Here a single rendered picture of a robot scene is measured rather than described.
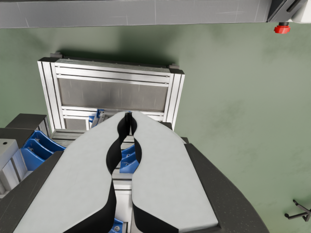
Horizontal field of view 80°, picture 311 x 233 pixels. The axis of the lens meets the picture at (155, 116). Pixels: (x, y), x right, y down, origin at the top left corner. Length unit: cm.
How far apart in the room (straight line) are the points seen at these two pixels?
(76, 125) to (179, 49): 88
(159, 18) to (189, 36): 101
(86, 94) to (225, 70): 100
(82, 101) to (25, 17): 93
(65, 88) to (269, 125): 169
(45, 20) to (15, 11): 5
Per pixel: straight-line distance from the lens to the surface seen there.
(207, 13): 39
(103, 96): 125
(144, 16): 37
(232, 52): 150
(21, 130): 71
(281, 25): 63
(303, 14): 44
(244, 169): 226
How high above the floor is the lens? 132
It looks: 58 degrees down
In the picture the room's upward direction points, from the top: 172 degrees clockwise
